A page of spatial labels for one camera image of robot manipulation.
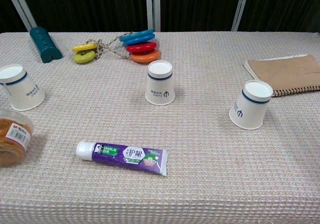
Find white paper cup blue stripe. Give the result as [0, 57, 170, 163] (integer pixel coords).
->
[229, 80, 274, 130]
[145, 60, 175, 106]
[0, 64, 46, 111]

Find orange wooden disc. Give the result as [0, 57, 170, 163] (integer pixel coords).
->
[130, 49, 160, 64]

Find red wooden disc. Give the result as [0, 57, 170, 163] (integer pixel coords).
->
[125, 42, 158, 54]

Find purple toothpaste tube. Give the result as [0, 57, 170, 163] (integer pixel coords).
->
[75, 141, 169, 177]

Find blue wooden disc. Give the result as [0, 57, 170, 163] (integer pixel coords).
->
[122, 33, 156, 47]

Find beige woven tablecloth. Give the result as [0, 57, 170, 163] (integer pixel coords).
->
[0, 31, 320, 224]

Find green wooden disc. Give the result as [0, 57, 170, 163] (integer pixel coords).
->
[73, 50, 97, 64]

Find small yellow green discs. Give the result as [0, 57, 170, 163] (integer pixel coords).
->
[71, 43, 98, 53]

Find black curtain panel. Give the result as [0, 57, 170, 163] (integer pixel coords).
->
[238, 0, 320, 33]
[0, 0, 30, 34]
[159, 0, 243, 32]
[12, 0, 148, 33]

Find teal plastic block with holes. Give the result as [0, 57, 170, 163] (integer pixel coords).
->
[29, 26, 63, 64]

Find brown spiral notebook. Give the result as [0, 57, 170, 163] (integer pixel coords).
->
[243, 54, 320, 97]

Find clear tub of rubber bands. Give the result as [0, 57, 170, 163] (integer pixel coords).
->
[0, 109, 35, 166]

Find beige braided rope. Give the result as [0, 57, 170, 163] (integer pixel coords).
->
[93, 32, 133, 59]

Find grey aluminium frame post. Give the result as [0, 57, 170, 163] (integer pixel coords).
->
[145, 0, 161, 33]
[3, 0, 38, 33]
[231, 0, 252, 32]

